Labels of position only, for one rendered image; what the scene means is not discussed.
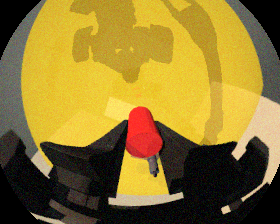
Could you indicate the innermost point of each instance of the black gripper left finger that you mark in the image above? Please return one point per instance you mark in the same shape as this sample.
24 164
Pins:
100 160

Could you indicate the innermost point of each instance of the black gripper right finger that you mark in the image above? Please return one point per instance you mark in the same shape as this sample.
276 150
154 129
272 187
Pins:
184 160

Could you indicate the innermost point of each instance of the red marker cap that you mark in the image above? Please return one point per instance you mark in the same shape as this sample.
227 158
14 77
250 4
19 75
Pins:
143 139

